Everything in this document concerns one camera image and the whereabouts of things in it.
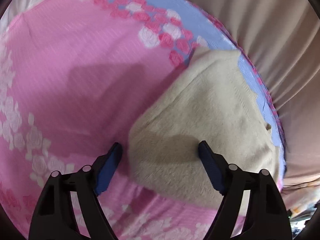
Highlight cream knit sweater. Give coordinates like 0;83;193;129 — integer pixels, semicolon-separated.
127;48;284;209

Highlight beige curtain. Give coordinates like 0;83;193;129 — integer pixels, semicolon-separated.
189;0;319;213

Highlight pink floral bed sheet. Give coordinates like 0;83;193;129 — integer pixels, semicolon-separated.
0;0;288;240

